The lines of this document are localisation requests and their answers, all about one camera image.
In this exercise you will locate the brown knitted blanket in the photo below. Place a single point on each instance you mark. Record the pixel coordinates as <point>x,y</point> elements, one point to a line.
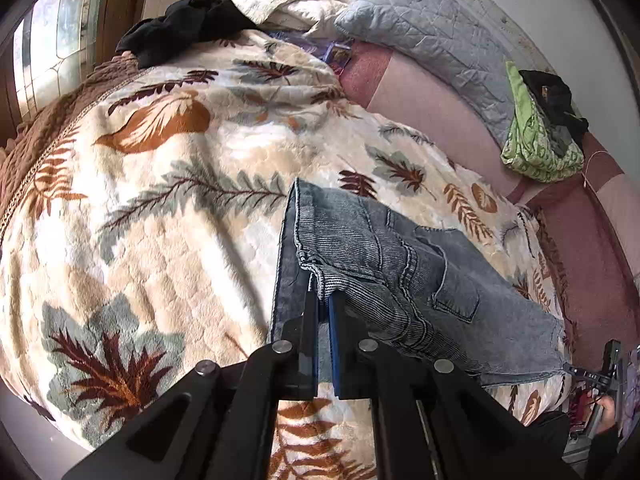
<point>36,136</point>

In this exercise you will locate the person's right hand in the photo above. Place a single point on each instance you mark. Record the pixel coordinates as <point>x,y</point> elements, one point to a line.
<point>608,416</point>

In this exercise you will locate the blue card box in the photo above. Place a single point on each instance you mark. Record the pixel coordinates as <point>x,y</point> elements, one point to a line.
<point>338,57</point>

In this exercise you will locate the green patterned cloth bag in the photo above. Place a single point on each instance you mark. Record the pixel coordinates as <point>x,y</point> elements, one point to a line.
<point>528,148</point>

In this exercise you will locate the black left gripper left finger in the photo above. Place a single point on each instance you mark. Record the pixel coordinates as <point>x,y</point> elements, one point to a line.
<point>217,422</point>

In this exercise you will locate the cream leaf-pattern fleece blanket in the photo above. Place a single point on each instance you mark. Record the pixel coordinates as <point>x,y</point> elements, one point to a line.
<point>147,237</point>

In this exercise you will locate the cream floral pillow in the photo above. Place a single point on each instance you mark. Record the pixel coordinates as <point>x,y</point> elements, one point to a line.
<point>313,18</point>

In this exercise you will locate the window with frame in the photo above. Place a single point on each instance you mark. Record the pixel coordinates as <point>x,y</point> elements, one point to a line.
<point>49,47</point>

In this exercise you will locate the black garment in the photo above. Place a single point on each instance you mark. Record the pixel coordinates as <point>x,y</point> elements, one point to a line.
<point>155,41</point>

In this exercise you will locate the grey-blue denim pants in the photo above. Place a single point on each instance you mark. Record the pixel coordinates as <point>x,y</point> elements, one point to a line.
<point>430,293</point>

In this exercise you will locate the grey quilted blanket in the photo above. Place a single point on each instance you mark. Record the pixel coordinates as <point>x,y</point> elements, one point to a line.
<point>449,42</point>

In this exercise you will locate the pink bed sheet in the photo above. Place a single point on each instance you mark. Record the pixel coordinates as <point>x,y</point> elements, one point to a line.
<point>590,222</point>

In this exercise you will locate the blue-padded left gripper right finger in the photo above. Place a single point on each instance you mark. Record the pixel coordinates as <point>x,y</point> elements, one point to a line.
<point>430,420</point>

